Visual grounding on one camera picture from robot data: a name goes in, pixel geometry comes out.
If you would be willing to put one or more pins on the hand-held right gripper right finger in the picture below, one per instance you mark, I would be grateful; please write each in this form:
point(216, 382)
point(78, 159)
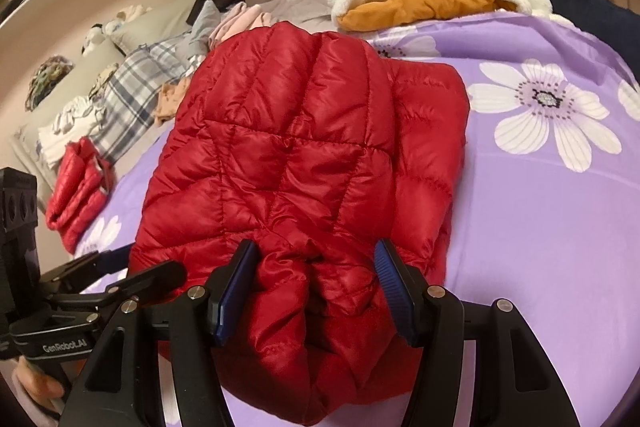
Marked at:
point(395, 297)

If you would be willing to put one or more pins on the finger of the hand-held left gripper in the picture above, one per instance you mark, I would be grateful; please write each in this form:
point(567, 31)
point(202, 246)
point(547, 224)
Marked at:
point(155, 279)
point(80, 279)

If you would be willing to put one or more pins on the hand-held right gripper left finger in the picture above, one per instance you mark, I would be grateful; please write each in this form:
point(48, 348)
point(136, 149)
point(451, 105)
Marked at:
point(235, 297)

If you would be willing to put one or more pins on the person's left hand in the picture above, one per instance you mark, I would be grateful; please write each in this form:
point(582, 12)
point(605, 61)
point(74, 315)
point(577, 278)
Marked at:
point(35, 387)

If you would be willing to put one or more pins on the small folded red down jacket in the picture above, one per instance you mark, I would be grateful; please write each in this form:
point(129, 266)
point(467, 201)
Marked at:
point(75, 192)

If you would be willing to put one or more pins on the white striped cloth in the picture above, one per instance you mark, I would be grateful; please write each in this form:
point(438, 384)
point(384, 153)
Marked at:
point(65, 129)

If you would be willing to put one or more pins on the purple floral bedsheet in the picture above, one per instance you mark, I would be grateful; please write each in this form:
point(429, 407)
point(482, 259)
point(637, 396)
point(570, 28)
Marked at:
point(525, 232)

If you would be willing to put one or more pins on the tan small cloth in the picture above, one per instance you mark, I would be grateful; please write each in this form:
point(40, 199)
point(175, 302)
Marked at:
point(170, 102)

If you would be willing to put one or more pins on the floral patterned cloth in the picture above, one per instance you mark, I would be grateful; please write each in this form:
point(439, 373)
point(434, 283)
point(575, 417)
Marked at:
point(47, 79)

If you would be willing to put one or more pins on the plaid cloth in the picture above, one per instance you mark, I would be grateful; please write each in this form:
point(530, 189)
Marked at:
point(135, 77)

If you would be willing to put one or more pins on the plush toy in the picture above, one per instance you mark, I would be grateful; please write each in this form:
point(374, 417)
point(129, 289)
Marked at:
point(97, 38)

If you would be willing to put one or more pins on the grey-blue garment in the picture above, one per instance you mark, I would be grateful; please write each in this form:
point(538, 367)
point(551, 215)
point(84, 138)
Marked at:
point(202, 32)

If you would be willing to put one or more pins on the pale pillow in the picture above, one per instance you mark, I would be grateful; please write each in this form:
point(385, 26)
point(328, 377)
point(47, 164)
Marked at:
point(150, 27)

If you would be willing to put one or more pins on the pink garment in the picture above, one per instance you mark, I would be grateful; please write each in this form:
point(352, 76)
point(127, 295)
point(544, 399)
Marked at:
point(240, 22)

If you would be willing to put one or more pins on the dark cloth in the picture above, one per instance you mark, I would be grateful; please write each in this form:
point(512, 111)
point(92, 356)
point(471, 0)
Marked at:
point(200, 9)

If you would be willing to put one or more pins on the mustard orange garment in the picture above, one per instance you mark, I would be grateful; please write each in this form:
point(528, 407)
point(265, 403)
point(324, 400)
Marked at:
point(425, 4)

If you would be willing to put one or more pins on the navy blue garment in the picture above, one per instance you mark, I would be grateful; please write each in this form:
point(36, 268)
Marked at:
point(600, 12)

